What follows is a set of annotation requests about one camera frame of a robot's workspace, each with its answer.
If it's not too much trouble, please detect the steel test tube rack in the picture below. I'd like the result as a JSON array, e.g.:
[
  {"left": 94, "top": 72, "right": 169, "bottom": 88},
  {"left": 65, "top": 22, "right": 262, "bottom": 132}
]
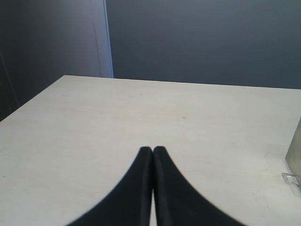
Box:
[{"left": 285, "top": 120, "right": 301, "bottom": 187}]

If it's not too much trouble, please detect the clear plastic piece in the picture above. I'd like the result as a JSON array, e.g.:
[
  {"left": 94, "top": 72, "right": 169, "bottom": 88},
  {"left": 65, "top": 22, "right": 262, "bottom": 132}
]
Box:
[{"left": 282, "top": 173, "right": 301, "bottom": 197}]

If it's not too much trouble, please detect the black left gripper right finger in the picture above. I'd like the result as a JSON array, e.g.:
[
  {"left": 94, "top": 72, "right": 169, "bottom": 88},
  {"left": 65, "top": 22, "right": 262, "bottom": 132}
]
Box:
[{"left": 153, "top": 146, "right": 240, "bottom": 226}]

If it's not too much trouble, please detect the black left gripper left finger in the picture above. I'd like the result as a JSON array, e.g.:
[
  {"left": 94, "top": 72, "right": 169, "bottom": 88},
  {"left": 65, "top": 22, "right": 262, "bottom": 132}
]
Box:
[{"left": 69, "top": 146, "right": 154, "bottom": 226}]

